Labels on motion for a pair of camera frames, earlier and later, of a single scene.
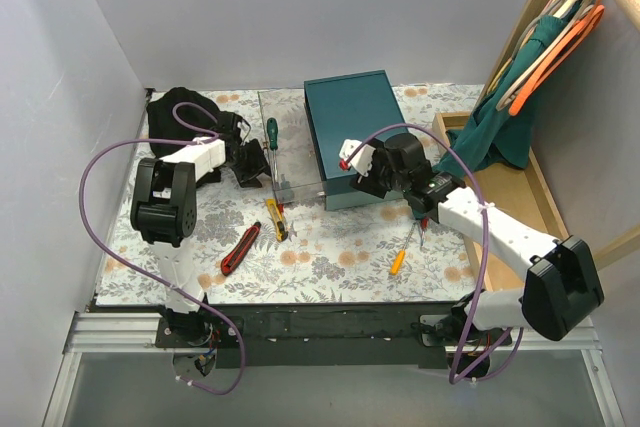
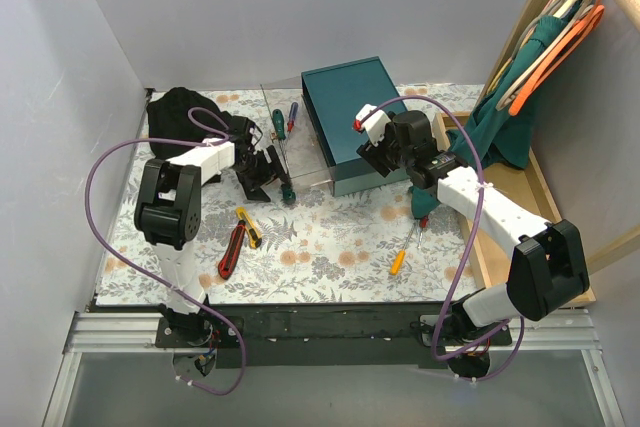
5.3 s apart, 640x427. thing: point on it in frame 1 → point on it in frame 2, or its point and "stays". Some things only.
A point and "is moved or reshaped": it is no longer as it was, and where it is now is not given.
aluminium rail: (135, 334) stays
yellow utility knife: (277, 211) → (253, 234)
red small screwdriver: (424, 226) stays
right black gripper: (370, 179) → (379, 158)
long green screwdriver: (272, 135) → (278, 122)
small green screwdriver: (285, 193) stays
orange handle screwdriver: (395, 270) stays
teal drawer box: (358, 107) is moved or reshaped
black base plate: (294, 336) stays
